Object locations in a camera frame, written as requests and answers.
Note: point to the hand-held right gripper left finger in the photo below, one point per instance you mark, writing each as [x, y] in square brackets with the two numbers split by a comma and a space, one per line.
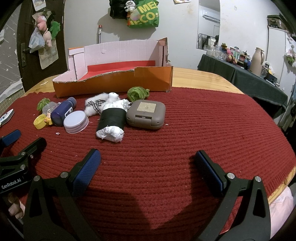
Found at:
[87, 168]

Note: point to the green fuzzy pom-pom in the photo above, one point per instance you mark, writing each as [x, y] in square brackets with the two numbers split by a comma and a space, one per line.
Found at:
[138, 93]
[43, 103]

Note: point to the person's left hand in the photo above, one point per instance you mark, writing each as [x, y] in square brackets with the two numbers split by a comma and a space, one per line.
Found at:
[15, 208]

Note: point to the white round tin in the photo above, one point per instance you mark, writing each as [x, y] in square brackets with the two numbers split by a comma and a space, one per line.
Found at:
[75, 121]

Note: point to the yellow bottle cap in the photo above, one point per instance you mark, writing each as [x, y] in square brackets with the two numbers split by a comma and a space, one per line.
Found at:
[39, 122]

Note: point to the black box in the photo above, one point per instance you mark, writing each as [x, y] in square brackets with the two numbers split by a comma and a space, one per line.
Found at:
[270, 76]

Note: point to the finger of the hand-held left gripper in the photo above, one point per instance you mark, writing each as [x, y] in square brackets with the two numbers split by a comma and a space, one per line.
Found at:
[11, 137]
[34, 147]

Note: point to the translucent plastic bag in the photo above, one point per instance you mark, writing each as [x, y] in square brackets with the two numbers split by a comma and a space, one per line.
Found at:
[35, 41]

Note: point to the clear plastic small box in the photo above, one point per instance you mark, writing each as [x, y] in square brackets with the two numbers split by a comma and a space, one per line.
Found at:
[49, 107]

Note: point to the green plush toy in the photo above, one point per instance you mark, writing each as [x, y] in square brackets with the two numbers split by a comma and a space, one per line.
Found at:
[55, 27]

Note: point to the orange cardboard box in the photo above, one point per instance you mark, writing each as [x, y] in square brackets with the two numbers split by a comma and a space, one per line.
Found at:
[138, 78]

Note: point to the white fridge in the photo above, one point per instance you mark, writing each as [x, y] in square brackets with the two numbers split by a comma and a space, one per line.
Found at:
[281, 58]

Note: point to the wall mirror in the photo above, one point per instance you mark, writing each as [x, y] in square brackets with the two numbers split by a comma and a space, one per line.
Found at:
[209, 23]

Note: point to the picture on door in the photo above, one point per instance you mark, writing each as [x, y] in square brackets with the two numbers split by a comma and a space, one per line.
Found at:
[40, 3]

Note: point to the beige thermos jug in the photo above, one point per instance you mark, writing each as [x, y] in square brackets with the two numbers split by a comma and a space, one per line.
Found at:
[257, 61]

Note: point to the white square device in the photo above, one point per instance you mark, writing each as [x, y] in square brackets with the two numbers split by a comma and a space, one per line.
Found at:
[5, 117]

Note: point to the wall photo sheet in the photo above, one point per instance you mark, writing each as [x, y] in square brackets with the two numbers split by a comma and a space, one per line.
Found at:
[182, 1]

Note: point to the beige cloth hanging organizer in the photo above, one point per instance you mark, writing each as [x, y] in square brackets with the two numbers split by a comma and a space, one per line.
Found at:
[47, 56]

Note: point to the dark patterned bag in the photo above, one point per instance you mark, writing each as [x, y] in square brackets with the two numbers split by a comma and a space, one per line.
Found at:
[276, 22]

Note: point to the small pink yellow doll figure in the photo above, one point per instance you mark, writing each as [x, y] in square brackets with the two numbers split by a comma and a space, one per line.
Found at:
[48, 119]

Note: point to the green tote bag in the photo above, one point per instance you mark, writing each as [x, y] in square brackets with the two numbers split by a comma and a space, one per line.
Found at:
[143, 14]

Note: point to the side table with dark cloth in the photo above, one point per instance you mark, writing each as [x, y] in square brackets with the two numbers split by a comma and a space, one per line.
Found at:
[254, 85]

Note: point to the flower decoration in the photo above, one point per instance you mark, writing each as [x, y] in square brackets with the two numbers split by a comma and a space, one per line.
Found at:
[290, 55]

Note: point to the pink plush doll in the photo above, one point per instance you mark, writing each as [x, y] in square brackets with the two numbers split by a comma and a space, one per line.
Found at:
[231, 55]

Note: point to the white plush star with bow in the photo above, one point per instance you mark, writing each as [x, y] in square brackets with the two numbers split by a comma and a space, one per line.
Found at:
[92, 109]

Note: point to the black bag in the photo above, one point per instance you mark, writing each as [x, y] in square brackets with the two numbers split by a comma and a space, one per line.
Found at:
[118, 9]

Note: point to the assorted small toiletries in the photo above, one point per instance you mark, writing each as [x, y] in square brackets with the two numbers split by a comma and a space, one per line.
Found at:
[219, 53]

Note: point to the dark brown door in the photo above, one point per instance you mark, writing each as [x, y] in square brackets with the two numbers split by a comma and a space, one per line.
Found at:
[60, 46]

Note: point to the person's pink clothing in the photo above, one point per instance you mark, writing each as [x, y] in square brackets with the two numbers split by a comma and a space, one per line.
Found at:
[281, 204]

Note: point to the pink plush toy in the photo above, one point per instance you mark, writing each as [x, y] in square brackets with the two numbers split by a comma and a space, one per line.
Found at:
[47, 37]
[41, 22]

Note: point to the red knitted mat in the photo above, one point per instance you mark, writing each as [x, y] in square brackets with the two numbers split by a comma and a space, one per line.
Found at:
[161, 143]

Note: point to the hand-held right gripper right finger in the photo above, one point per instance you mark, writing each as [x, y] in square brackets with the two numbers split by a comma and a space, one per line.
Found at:
[211, 172]

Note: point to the dark blue bottle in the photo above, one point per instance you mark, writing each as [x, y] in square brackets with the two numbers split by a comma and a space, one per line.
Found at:
[62, 112]

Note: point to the grey rounded square case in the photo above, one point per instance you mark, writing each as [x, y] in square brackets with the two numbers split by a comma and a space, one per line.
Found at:
[145, 113]

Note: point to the black roll with white paper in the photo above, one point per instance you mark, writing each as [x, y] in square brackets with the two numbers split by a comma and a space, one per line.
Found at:
[109, 118]

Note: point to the metal mop pole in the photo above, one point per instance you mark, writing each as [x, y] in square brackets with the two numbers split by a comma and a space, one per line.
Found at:
[99, 34]

